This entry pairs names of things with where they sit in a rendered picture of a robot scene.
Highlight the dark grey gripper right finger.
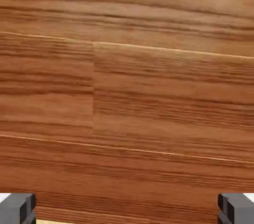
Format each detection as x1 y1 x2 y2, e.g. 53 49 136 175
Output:
217 193 254 224

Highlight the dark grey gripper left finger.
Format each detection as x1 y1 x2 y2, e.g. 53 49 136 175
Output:
0 193 37 224

